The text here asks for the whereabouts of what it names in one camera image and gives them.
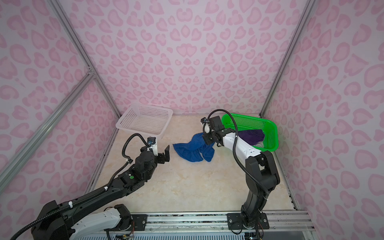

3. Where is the blue towel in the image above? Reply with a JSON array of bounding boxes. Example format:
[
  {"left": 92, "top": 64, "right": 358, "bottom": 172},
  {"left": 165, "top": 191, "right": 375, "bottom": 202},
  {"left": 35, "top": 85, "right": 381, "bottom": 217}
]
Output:
[{"left": 173, "top": 133, "right": 215, "bottom": 163}]

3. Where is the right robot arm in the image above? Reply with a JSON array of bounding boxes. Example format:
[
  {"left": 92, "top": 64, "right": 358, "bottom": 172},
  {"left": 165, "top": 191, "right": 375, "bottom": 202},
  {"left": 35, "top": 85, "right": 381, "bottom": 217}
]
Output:
[{"left": 201, "top": 113, "right": 281, "bottom": 231}]

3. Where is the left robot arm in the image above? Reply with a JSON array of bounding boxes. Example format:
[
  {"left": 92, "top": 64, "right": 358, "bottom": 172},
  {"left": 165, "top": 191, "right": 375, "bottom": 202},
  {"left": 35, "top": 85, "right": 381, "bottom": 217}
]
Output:
[{"left": 31, "top": 147, "right": 170, "bottom": 240}]

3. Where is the purple towel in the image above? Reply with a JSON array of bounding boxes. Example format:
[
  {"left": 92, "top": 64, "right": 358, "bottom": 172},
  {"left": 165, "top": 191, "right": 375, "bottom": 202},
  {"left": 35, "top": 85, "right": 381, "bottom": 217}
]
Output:
[{"left": 238, "top": 130, "right": 265, "bottom": 146}]

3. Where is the white plastic basket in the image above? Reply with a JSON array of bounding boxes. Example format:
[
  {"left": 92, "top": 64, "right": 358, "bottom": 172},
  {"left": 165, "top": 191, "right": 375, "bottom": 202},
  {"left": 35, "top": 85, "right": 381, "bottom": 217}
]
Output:
[{"left": 116, "top": 104, "right": 174, "bottom": 140}]

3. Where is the green plastic basket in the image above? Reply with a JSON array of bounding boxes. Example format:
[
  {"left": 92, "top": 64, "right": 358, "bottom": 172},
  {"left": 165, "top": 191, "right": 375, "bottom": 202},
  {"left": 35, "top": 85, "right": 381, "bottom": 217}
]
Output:
[{"left": 232, "top": 114, "right": 279, "bottom": 152}]

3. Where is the left diagonal aluminium strut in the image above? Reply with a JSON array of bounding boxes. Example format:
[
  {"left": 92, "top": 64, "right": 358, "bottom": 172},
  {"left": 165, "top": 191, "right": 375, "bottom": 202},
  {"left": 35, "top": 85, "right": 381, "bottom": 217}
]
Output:
[{"left": 1, "top": 71, "right": 95, "bottom": 193}]

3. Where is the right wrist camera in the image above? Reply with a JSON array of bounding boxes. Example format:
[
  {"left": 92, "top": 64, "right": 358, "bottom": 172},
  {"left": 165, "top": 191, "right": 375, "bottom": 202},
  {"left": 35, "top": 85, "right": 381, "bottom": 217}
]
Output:
[{"left": 201, "top": 118, "right": 211, "bottom": 134}]

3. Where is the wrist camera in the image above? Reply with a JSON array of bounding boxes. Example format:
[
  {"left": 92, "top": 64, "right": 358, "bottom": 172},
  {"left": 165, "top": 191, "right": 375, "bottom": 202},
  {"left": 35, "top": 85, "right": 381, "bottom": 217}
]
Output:
[
  {"left": 201, "top": 118, "right": 211, "bottom": 134},
  {"left": 147, "top": 137, "right": 159, "bottom": 156}
]

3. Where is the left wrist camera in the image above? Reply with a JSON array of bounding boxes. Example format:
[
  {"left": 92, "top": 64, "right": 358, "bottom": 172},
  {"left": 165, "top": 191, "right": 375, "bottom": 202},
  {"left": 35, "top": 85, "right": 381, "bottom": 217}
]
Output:
[{"left": 147, "top": 137, "right": 159, "bottom": 156}]

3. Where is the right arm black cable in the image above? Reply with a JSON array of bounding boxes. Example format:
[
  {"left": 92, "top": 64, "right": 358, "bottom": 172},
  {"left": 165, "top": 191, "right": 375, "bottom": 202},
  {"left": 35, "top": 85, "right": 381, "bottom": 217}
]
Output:
[{"left": 206, "top": 108, "right": 269, "bottom": 199}]

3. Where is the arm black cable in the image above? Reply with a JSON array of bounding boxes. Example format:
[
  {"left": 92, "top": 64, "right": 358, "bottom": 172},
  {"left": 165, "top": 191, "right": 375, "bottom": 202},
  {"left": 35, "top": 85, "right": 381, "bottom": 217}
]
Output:
[
  {"left": 8, "top": 133, "right": 151, "bottom": 240},
  {"left": 206, "top": 108, "right": 269, "bottom": 199}
]

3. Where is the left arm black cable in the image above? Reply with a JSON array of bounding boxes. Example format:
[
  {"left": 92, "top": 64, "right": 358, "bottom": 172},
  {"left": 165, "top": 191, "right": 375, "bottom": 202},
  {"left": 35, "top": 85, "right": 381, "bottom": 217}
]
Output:
[{"left": 8, "top": 133, "right": 151, "bottom": 240}]

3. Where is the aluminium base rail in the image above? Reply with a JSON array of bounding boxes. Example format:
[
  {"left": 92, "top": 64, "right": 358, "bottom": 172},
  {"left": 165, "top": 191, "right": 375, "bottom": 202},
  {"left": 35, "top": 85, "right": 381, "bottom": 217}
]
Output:
[{"left": 58, "top": 209, "right": 316, "bottom": 240}]

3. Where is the right corner aluminium post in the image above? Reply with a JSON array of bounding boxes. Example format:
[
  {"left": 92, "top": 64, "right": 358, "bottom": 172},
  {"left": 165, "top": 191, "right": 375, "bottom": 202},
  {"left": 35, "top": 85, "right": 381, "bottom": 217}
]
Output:
[{"left": 259, "top": 0, "right": 318, "bottom": 119}]

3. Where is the corner aluminium post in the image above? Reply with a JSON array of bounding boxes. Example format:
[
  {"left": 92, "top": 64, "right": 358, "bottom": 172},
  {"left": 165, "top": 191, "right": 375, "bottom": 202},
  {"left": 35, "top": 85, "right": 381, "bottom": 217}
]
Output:
[
  {"left": 47, "top": 0, "right": 122, "bottom": 118},
  {"left": 259, "top": 0, "right": 318, "bottom": 119}
]

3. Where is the left corner aluminium post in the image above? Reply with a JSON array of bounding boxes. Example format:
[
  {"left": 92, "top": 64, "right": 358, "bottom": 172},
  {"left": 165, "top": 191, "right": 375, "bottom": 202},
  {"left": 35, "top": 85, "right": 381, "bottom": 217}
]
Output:
[{"left": 47, "top": 0, "right": 122, "bottom": 118}]

